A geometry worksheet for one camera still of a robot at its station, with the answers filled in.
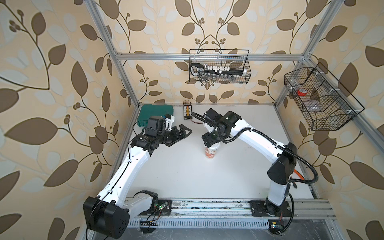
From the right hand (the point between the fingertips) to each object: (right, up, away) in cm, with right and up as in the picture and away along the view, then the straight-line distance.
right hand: (211, 140), depth 81 cm
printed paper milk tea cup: (-1, -7, +2) cm, 7 cm away
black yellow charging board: (-15, +17, +35) cm, 42 cm away
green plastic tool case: (-42, +19, +32) cm, 56 cm away
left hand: (-14, +5, -7) cm, 17 cm away
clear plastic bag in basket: (+49, +18, -8) cm, 53 cm away
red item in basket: (+49, +26, +1) cm, 56 cm away
